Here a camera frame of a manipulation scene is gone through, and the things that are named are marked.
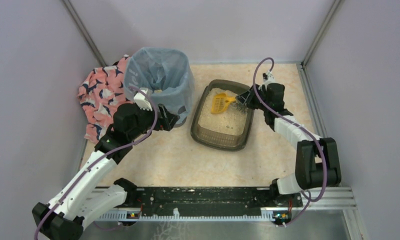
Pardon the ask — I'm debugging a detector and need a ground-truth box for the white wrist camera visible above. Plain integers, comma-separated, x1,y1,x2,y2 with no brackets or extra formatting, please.
133,87,153,111
262,70,277,89

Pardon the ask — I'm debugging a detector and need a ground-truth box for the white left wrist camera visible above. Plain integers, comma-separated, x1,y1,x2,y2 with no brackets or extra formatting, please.
133,87,153,111

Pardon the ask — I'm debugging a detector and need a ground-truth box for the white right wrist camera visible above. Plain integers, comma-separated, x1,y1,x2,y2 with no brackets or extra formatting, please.
262,70,277,89

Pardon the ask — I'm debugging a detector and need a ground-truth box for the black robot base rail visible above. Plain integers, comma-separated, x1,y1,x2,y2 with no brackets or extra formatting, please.
100,186,304,223

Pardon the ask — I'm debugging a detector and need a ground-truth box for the pink patterned cloth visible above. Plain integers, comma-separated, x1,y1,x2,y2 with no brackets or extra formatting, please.
77,54,131,144

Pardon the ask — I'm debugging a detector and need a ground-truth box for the blue plastic trash bag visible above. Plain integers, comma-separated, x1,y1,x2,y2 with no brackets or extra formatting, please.
123,47,195,127

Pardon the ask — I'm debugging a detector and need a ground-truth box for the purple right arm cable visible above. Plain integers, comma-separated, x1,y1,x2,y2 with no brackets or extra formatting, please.
252,57,329,203

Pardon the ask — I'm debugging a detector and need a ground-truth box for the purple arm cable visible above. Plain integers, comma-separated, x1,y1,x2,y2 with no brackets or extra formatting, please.
252,57,329,203
33,86,159,240

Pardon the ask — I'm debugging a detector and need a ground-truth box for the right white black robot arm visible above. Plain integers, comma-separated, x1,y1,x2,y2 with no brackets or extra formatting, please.
236,83,342,195

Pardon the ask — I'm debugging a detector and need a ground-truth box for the grey plastic litter box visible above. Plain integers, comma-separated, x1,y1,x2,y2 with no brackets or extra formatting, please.
190,79,254,151

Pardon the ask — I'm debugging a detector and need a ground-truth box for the yellow plastic litter scoop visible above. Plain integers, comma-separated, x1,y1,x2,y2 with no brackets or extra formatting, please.
210,93,237,114

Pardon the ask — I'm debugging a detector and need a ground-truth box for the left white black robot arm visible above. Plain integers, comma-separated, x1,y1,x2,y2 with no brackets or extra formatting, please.
32,103,180,240

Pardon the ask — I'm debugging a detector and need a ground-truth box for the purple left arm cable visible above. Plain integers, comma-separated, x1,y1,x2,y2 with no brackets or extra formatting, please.
33,86,159,240

